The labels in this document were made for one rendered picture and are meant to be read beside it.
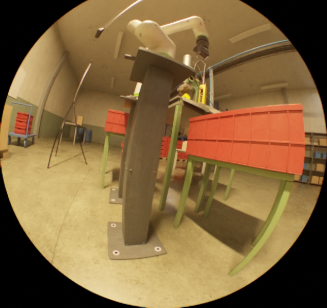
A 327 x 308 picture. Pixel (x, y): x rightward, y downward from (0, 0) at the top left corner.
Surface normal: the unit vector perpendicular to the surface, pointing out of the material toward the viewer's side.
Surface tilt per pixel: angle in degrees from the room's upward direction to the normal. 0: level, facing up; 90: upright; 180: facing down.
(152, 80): 90
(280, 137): 90
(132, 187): 90
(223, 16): 180
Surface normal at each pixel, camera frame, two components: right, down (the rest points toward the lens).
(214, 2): -0.16, 0.99
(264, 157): -0.88, -0.15
